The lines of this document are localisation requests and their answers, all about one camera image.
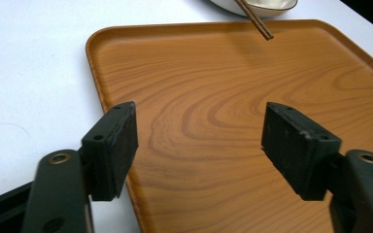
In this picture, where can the brown wooden chopsticks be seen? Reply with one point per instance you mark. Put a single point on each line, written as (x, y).
(255, 20)

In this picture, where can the white ceramic bowl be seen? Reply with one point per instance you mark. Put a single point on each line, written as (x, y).
(265, 6)

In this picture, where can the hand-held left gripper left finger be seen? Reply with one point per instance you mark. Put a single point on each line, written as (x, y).
(110, 152)

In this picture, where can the wood-grain plastic tray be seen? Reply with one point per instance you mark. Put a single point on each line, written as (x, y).
(213, 106)

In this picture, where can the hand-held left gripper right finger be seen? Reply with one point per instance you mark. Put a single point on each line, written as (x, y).
(296, 152)

